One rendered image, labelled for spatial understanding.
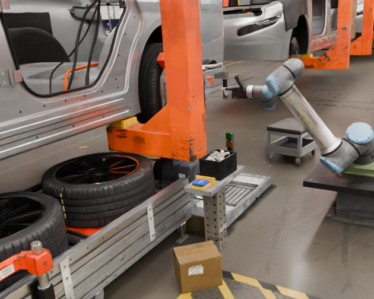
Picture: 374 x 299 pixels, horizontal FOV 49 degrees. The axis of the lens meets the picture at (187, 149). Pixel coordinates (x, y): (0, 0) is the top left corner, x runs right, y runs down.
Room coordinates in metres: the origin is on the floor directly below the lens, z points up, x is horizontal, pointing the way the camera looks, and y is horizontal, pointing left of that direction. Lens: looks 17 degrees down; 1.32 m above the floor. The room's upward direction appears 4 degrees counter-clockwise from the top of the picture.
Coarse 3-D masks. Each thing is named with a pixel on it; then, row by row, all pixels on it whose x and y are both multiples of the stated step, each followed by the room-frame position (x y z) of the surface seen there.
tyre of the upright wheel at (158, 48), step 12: (144, 48) 3.00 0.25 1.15; (156, 48) 2.94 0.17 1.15; (144, 60) 2.88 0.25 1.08; (156, 60) 2.82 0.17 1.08; (144, 72) 2.82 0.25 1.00; (156, 72) 2.78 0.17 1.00; (144, 84) 2.79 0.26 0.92; (156, 84) 2.77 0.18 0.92; (144, 96) 2.78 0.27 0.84; (156, 96) 2.76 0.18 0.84; (144, 108) 2.81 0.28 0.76; (156, 108) 2.76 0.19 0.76; (144, 120) 2.88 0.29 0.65
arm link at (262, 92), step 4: (252, 88) 2.84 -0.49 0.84; (256, 88) 2.83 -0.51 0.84; (260, 88) 2.81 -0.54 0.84; (264, 88) 2.80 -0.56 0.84; (252, 92) 2.83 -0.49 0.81; (256, 92) 2.82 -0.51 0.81; (260, 92) 2.80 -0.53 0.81; (264, 92) 2.79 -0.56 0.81; (268, 92) 2.78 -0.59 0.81; (252, 96) 2.84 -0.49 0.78; (256, 96) 2.83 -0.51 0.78; (260, 96) 2.81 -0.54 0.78; (264, 96) 2.79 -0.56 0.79; (268, 96) 2.78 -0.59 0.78; (264, 100) 2.83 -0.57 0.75
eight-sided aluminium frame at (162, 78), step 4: (164, 72) 2.79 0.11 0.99; (164, 76) 2.77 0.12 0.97; (160, 80) 2.77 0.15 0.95; (164, 80) 2.75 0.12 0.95; (164, 84) 2.79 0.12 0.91; (164, 88) 2.78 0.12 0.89; (164, 92) 2.78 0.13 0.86; (164, 96) 2.78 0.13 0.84; (164, 100) 2.77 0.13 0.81; (164, 104) 2.77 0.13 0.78
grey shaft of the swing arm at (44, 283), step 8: (32, 248) 1.37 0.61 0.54; (40, 248) 1.38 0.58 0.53; (40, 280) 1.37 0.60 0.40; (48, 280) 1.39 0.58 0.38; (32, 288) 1.37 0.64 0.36; (40, 288) 1.36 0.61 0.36; (48, 288) 1.37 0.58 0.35; (32, 296) 1.36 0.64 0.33; (40, 296) 1.36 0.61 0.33; (48, 296) 1.36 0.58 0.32
